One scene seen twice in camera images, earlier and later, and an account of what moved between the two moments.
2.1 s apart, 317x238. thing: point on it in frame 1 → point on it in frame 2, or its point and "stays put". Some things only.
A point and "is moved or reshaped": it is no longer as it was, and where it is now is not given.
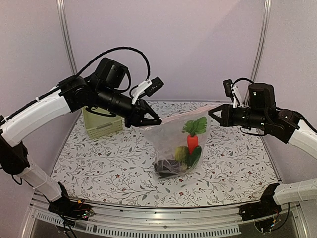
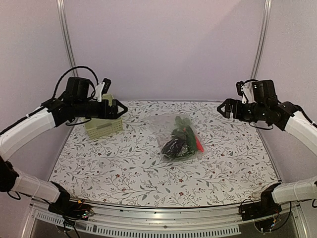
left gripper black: (136, 117) → (106, 114)
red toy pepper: (192, 142) → (198, 145)
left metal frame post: (66, 35) stays put
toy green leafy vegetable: (194, 127) → (181, 123)
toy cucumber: (192, 159) → (188, 135)
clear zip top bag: (178, 142) is moved or reshaped
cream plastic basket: (97, 125) stays put
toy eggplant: (165, 168) → (181, 146)
